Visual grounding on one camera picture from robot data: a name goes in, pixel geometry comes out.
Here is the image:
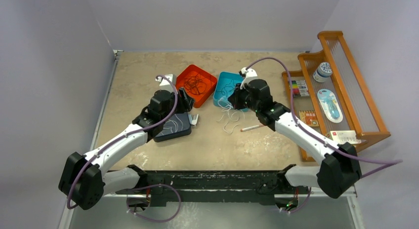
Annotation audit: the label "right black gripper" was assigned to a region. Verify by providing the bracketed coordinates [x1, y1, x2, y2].
[228, 83, 260, 113]

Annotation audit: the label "small white stapler remover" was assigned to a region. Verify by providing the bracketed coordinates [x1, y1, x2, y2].
[188, 114, 199, 127]

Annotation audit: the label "black cable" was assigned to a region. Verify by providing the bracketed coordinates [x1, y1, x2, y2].
[218, 82, 243, 96]

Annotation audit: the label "dark blue plastic tray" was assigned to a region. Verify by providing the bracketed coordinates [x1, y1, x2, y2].
[154, 113, 192, 142]

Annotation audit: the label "orange plastic tray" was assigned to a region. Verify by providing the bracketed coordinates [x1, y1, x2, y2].
[176, 64, 217, 108]

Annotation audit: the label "teal plastic tray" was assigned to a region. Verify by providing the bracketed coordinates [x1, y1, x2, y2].
[213, 72, 243, 108]

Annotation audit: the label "white orange marker pen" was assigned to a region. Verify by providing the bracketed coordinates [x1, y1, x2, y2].
[240, 124, 264, 132]

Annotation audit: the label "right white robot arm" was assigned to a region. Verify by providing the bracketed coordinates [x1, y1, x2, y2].
[228, 79, 362, 199]

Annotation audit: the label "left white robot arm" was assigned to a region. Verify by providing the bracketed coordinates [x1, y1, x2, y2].
[58, 88, 195, 210]

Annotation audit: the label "coloured marker set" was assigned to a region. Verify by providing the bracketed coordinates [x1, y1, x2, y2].
[292, 80, 310, 97]

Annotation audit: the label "blue white jar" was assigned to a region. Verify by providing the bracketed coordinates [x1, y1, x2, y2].
[313, 62, 333, 83]

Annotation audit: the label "wooden shelf rack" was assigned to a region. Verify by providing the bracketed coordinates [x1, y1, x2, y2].
[291, 31, 390, 152]

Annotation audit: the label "blue blister pack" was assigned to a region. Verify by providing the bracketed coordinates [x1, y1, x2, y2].
[317, 89, 343, 123]

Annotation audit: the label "tangled cable pile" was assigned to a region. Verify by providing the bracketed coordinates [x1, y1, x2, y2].
[216, 95, 246, 135]

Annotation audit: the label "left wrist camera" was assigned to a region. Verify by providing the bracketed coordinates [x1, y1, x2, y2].
[155, 74, 177, 92]

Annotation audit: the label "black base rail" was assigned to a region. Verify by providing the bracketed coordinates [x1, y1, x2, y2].
[117, 170, 309, 207]

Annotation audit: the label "aluminium frame rails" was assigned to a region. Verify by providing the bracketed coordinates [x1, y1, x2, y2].
[59, 188, 365, 229]

